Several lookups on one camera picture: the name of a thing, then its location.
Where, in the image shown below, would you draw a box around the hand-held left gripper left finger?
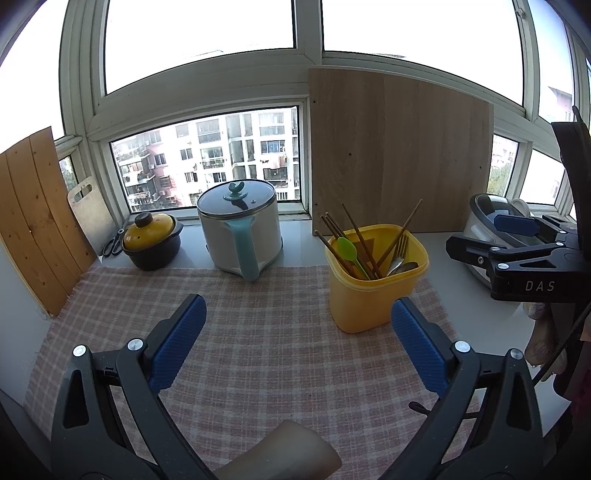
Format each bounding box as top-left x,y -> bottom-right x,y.
50,293 -> 218,480

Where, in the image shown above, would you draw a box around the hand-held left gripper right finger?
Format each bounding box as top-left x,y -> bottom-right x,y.
378,296 -> 544,480

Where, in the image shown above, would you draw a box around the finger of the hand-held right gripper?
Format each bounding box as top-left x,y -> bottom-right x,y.
445,233 -> 572,274
493,213 -> 576,237

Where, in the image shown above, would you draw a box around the yellow plastic container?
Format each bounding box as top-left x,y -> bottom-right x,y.
324,224 -> 429,334

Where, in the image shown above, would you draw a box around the metal fork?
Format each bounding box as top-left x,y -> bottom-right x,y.
386,234 -> 410,277

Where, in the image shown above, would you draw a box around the wooden chopstick red tip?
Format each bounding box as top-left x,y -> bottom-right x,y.
375,199 -> 423,269
321,214 -> 368,279
341,202 -> 383,279
314,229 -> 358,279
325,212 -> 370,278

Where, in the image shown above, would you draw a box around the green plastic spoon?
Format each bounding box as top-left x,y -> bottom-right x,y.
337,236 -> 371,281

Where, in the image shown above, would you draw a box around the person's right hand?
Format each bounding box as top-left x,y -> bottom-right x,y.
524,302 -> 568,370

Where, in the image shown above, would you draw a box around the floral rice cooker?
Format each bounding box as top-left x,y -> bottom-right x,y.
462,193 -> 548,289

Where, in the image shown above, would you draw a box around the pink checkered cloth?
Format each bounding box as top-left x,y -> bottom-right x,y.
23,265 -> 483,480

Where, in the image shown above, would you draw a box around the black pot with yellow lid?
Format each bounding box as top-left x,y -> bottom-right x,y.
121,212 -> 185,271

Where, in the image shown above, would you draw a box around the black scissors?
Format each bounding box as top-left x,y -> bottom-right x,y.
102,228 -> 128,257

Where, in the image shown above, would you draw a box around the light wood panel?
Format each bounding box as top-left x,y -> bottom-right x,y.
308,66 -> 495,234

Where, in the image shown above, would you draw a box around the white cutting board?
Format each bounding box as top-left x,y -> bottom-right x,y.
67,176 -> 117,256

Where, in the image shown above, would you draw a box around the pine plank board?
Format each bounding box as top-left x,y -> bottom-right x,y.
0,126 -> 98,317

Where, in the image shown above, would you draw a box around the black cable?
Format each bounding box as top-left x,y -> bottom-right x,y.
531,302 -> 591,385

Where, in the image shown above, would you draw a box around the white electric pot teal handle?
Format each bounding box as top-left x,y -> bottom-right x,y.
197,179 -> 284,282

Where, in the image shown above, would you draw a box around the white window frame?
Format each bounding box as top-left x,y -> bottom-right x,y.
0,0 -> 591,222

